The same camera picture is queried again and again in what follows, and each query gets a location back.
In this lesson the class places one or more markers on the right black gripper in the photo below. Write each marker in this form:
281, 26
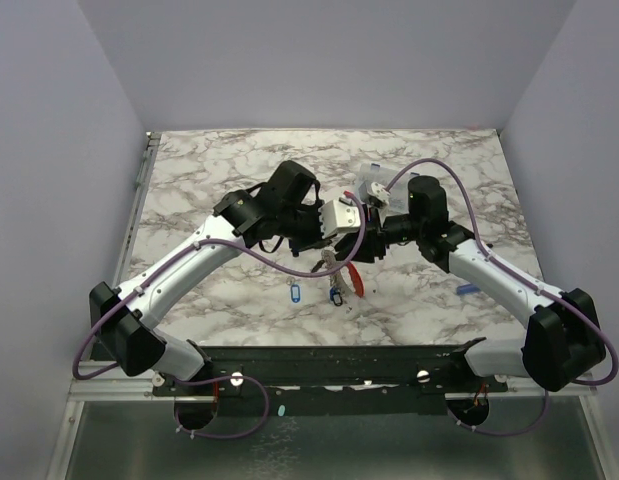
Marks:
379, 237

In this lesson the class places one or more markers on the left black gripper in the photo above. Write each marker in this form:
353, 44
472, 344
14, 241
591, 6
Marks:
316, 240

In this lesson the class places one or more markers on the red black key holder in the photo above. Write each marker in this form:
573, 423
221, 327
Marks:
356, 280

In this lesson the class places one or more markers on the bunch of silver keys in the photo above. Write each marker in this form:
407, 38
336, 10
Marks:
339, 290

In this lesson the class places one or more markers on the blue key tag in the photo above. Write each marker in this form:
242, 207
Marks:
295, 293

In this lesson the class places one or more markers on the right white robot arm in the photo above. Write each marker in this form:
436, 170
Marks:
560, 342

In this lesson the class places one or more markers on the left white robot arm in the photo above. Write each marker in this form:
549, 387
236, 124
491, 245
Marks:
125, 318

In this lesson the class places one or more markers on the clear plastic organizer box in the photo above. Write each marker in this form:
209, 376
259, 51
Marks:
383, 175

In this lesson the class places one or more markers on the blue red marker pen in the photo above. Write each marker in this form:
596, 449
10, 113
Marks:
467, 289

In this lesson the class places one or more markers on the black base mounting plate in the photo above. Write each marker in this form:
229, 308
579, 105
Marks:
326, 381

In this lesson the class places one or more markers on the left side aluminium rail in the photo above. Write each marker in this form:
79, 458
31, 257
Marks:
141, 186

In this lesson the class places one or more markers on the aluminium frame rail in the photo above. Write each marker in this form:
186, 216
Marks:
116, 385

